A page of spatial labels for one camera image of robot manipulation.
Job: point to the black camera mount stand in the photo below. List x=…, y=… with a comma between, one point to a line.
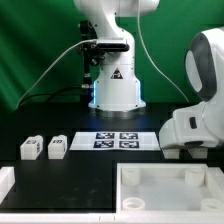
x=87, y=33

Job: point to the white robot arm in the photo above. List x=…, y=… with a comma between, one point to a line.
x=117, y=90

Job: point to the white obstacle bar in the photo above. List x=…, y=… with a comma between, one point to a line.
x=16, y=218
x=7, y=180

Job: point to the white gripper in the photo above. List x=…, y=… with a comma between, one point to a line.
x=187, y=129

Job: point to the white left obstacle bar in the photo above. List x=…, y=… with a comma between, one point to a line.
x=7, y=180

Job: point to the paper sheet with tags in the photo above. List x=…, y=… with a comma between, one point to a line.
x=131, y=141

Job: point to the white square tabletop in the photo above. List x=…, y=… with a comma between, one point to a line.
x=162, y=193

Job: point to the white front obstacle bar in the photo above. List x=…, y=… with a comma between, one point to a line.
x=16, y=218

